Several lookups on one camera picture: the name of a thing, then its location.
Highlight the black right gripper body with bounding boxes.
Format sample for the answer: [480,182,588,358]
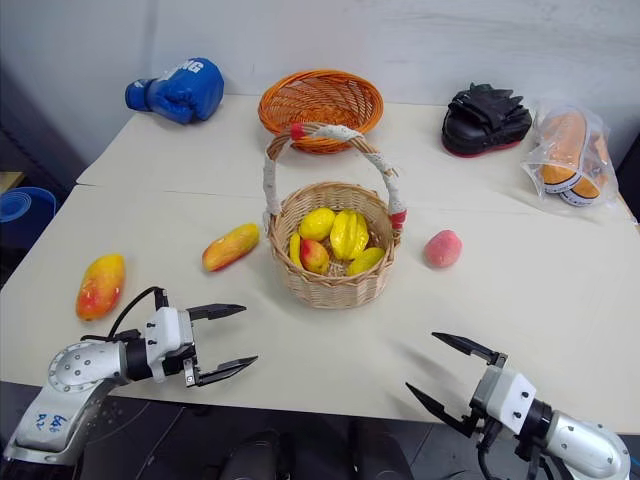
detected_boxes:
[463,351,510,442]

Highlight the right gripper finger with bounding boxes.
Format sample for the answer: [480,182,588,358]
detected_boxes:
[405,382,472,438]
[431,331,502,367]

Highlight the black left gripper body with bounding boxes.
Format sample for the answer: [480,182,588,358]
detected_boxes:
[181,309,202,389]

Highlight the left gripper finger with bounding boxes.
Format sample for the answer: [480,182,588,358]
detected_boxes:
[196,355,259,388]
[187,302,248,323]

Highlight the orange wicker bowl basket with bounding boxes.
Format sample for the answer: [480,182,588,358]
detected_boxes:
[258,69,385,155]

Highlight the long orange yellow mango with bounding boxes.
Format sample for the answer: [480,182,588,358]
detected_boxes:
[201,222,261,273]

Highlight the pink peach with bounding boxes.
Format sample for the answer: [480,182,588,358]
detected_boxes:
[424,229,464,270]

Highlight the small red yellow mango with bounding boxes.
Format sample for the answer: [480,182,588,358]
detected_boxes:
[298,238,331,275]

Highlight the plump red yellow mango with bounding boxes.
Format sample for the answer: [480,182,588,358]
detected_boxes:
[75,253,126,322]

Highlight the yellow green mango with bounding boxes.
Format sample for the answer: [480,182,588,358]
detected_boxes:
[345,246,387,277]

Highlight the yellow lemon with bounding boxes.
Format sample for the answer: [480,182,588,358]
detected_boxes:
[298,207,337,240]

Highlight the yellow starfruit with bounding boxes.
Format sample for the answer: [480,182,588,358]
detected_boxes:
[329,209,370,261]

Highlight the clear plastic bag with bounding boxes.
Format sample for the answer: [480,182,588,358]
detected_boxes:
[519,97,614,210]

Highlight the blue plastic container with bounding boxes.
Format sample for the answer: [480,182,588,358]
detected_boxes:
[0,186,61,251]

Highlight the blue boxing glove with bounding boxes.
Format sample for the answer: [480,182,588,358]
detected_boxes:
[124,56,225,125]

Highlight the black punch mitt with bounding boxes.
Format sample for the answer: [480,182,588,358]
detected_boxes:
[440,82,533,158]

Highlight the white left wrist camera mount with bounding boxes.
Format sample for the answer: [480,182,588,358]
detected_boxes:
[144,306,196,384]

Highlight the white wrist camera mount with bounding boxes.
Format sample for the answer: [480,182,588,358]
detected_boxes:
[472,366,537,444]
[144,306,196,384]

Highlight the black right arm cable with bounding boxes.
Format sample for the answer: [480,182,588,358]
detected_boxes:
[476,424,567,480]

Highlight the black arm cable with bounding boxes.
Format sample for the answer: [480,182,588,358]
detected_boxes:
[79,285,171,346]
[476,424,567,480]

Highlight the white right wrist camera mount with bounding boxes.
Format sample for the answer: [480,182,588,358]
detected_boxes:
[472,366,537,444]

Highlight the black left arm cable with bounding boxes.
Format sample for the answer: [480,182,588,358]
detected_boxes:
[79,285,171,346]

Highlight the natural wicker basket with handle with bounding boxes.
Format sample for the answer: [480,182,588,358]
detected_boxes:
[262,121,409,310]

